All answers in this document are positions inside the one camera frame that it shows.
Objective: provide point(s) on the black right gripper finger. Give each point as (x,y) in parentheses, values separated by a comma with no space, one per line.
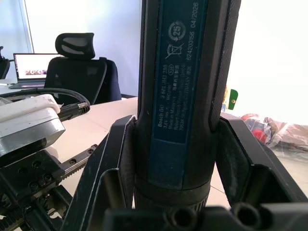
(243,154)

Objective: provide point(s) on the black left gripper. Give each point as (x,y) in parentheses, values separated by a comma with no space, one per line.
(29,178)

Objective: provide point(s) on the blue black electric screwdriver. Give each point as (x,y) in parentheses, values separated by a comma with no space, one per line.
(178,96)

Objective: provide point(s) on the clear plastic bag with items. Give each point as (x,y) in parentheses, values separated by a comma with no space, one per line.
(281,132)

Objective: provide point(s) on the green plastic piece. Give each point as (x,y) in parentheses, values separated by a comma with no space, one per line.
(233,99)

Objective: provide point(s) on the black mesh office chair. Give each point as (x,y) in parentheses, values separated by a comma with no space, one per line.
(79,77)

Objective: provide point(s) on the open grey laptop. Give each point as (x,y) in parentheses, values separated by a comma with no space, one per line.
(31,67)

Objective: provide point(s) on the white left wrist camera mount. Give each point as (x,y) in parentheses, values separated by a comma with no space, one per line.
(26,120)

